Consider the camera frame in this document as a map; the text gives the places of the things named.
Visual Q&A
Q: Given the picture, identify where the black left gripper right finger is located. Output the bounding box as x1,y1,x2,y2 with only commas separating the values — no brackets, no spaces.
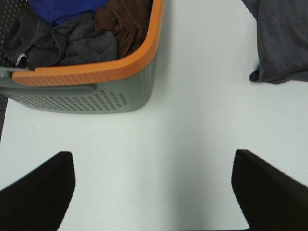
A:
231,150,308,231

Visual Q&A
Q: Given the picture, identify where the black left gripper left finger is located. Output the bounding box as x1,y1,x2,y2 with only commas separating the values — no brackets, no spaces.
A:
0,152,75,231

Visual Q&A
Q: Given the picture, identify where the dark grey towel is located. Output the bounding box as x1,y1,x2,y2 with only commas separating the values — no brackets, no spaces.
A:
243,0,308,84

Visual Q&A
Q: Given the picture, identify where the grey towel in basket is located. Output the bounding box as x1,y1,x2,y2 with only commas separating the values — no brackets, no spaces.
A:
3,7,118,70

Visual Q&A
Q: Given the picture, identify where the blue towel in basket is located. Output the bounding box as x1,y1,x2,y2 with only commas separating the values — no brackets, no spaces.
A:
27,0,108,25

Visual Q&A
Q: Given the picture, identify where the brown towel in basket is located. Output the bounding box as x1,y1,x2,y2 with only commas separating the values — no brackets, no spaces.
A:
95,0,153,59

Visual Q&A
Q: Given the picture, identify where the grey basket with orange rim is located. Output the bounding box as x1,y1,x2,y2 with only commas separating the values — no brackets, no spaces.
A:
0,0,165,114

